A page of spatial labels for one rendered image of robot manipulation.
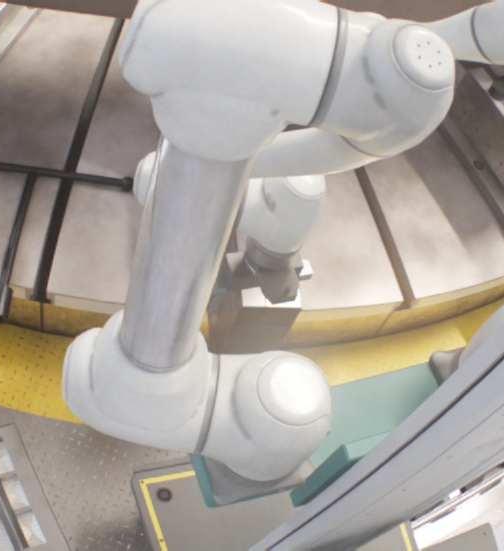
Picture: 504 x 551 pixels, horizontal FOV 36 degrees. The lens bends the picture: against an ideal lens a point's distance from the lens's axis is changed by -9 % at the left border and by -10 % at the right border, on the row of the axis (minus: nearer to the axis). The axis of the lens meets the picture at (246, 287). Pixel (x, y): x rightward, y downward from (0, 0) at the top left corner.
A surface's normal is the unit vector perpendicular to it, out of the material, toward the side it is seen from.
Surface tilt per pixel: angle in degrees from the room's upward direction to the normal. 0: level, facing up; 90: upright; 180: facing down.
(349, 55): 34
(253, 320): 90
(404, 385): 0
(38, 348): 0
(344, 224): 0
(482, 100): 90
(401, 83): 77
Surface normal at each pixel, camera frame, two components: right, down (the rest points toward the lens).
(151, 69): -0.41, 0.61
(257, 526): 0.21, -0.48
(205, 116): -0.22, 0.79
